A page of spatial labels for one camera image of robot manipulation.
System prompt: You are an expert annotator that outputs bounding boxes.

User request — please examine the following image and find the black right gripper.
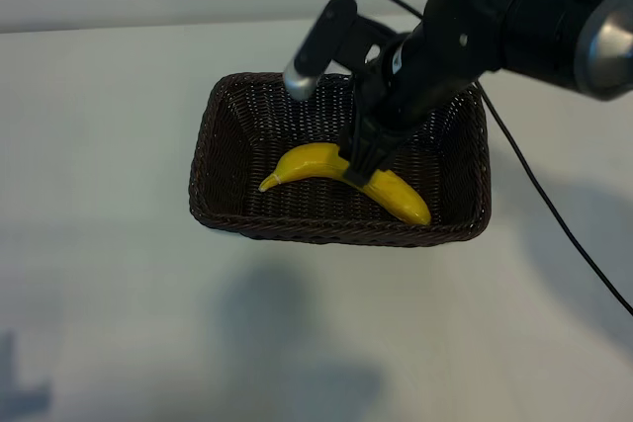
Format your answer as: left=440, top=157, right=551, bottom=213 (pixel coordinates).
left=338, top=20, right=479, bottom=187

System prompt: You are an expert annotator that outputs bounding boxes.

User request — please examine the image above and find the yellow banana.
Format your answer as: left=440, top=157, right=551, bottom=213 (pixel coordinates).
left=257, top=141, right=433, bottom=227

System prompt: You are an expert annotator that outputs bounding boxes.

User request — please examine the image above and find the dark brown wicker basket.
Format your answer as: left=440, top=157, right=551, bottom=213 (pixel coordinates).
left=187, top=70, right=494, bottom=247

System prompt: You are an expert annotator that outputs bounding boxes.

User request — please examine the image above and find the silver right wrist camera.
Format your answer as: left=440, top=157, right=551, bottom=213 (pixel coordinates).
left=282, top=0, right=359, bottom=101

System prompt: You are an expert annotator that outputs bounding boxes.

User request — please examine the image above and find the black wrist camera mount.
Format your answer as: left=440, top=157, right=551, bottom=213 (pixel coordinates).
left=340, top=14, right=398, bottom=71

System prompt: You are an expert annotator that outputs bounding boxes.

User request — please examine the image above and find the long black arm cable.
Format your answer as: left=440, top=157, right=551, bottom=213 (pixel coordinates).
left=475, top=78, right=633, bottom=318

